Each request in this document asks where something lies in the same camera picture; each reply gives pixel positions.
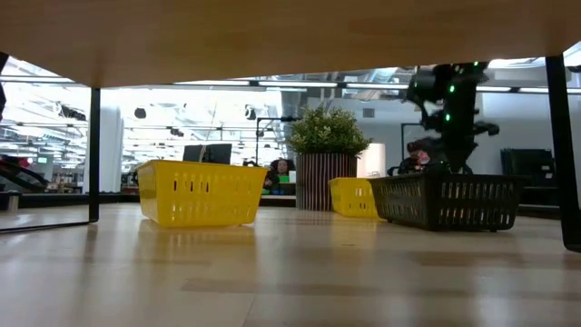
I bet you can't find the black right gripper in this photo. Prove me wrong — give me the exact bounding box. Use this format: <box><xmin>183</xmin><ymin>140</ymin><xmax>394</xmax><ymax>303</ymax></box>
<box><xmin>441</xmin><ymin>107</ymin><xmax>478</xmax><ymax>176</ymax></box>

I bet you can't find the black slotted plastic basket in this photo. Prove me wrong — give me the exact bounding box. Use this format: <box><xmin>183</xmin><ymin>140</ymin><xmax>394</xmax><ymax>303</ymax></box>
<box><xmin>366</xmin><ymin>172</ymin><xmax>526</xmax><ymax>233</ymax></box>

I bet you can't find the yellow slotted plastic basket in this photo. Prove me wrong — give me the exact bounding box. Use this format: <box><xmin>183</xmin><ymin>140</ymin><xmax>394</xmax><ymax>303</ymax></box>
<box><xmin>135</xmin><ymin>159</ymin><xmax>270</xmax><ymax>229</ymax></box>
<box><xmin>328</xmin><ymin>177</ymin><xmax>381</xmax><ymax>219</ymax></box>

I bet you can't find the wooden shelf with black legs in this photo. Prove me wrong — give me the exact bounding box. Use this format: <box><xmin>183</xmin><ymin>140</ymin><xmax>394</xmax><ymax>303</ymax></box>
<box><xmin>0</xmin><ymin>0</ymin><xmax>581</xmax><ymax>253</ymax></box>

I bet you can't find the person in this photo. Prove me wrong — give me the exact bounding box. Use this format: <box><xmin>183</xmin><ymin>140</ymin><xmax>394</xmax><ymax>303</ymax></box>
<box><xmin>263</xmin><ymin>157</ymin><xmax>297</xmax><ymax>191</ymax></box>
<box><xmin>387</xmin><ymin>138</ymin><xmax>445</xmax><ymax>177</ymax></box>

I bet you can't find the black stacked equipment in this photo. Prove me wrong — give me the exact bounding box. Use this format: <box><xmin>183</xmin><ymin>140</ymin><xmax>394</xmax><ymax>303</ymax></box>
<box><xmin>499</xmin><ymin>147</ymin><xmax>559</xmax><ymax>208</ymax></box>

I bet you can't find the white panel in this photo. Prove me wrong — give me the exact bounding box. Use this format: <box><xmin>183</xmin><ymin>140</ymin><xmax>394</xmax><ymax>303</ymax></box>
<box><xmin>356</xmin><ymin>143</ymin><xmax>388</xmax><ymax>180</ymax></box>

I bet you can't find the green plant in striped pot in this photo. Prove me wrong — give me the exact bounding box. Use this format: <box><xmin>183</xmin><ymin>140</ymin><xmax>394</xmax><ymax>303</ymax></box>
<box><xmin>287</xmin><ymin>103</ymin><xmax>373</xmax><ymax>213</ymax></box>

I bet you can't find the black computer monitor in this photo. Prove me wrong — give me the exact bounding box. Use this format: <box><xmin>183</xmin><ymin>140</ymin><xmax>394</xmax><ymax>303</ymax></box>
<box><xmin>182</xmin><ymin>143</ymin><xmax>233</xmax><ymax>165</ymax></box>

